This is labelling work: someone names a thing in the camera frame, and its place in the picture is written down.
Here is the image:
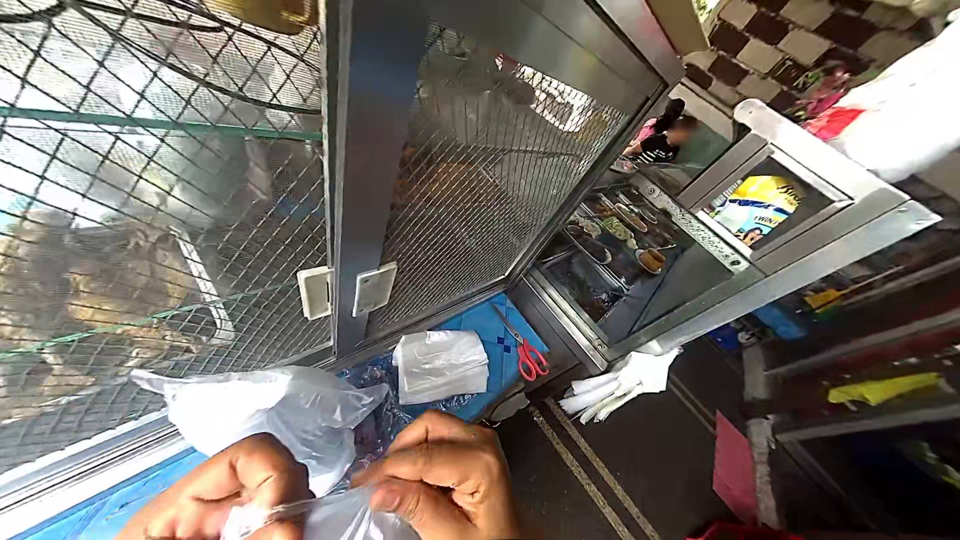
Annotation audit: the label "silver metal tray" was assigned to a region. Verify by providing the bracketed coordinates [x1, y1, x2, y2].
[168, 225, 236, 346]

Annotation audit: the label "pink red card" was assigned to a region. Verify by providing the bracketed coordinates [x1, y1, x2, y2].
[712, 411, 759, 525]

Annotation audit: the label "yellow cloth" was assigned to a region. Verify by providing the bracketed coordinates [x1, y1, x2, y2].
[828, 372, 942, 407]

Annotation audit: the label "pile of brown food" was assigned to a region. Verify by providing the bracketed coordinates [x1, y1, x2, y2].
[0, 210, 204, 421]

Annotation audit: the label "crumpled clear plastic wrap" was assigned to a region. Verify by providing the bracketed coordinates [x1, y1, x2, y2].
[337, 354, 477, 470]

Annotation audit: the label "white plastic bag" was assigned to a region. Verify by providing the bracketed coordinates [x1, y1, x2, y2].
[131, 366, 390, 498]

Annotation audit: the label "person's right hand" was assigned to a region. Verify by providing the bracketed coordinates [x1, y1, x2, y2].
[351, 409, 521, 540]

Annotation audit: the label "red-handled scissors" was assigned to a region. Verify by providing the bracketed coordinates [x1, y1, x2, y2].
[492, 303, 551, 383]

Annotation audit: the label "stack of white plastic bags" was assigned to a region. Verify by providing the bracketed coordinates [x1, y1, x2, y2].
[392, 330, 490, 406]

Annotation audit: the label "metal cabinet with mesh doors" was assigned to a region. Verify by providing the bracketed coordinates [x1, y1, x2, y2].
[0, 0, 685, 519]

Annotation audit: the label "person's left hand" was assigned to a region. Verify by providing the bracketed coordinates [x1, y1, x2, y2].
[114, 432, 310, 540]

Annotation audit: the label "large white sack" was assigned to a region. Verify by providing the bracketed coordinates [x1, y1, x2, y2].
[802, 15, 960, 183]

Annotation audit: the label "metal glass food display case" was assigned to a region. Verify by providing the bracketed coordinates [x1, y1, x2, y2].
[517, 99, 943, 372]

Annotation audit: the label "yellow blue printed poster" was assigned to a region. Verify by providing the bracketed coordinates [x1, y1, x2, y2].
[708, 174, 805, 247]

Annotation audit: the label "golden metal pot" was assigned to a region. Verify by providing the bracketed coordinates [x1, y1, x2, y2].
[206, 0, 319, 35]

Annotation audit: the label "group of filled food dishes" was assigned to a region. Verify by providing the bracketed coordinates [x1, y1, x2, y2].
[564, 186, 678, 266]

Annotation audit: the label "bundle of white bags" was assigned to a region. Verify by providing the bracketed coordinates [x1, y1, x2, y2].
[559, 345, 684, 425]

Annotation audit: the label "translucent plastic bag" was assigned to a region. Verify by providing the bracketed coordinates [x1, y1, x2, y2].
[222, 483, 423, 540]

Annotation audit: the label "dark shelf rack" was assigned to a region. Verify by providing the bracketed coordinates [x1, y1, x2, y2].
[742, 255, 960, 540]

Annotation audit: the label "blue patterned mat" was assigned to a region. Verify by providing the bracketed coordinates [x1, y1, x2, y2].
[30, 292, 551, 540]

